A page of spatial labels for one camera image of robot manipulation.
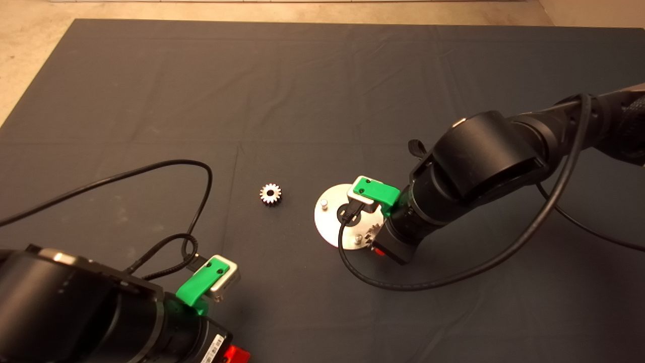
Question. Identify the round metal carrier plate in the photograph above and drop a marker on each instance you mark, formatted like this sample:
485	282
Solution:
327	224

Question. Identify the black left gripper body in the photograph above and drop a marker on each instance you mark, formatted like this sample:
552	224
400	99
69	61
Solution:
214	348

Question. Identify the green right camera mount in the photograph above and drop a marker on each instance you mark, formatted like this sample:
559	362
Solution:
378	194

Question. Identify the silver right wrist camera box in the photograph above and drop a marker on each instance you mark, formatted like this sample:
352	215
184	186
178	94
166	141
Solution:
360	204

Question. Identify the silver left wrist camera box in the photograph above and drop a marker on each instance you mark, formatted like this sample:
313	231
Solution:
229	288

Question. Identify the small steel planetary gear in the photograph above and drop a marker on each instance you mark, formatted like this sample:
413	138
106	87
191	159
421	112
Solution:
276	197
374	233

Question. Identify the dark grey table cloth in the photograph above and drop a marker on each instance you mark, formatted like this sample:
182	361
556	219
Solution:
302	101

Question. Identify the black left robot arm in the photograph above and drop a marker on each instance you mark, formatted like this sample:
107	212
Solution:
65	312

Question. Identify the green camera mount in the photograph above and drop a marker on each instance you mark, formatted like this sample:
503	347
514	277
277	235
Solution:
199	285
378	194

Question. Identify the green left camera mount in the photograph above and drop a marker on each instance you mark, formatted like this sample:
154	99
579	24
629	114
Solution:
199	285

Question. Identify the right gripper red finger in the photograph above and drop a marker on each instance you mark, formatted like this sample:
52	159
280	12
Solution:
379	250

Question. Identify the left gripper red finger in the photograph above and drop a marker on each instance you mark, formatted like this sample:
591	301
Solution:
237	355

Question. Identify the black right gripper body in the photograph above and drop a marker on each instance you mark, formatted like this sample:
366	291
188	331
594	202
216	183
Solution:
398	244

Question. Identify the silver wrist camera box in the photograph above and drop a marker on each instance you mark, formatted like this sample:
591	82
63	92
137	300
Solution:
229	288
360	204

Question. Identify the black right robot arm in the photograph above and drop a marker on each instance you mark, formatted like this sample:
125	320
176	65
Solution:
484	151

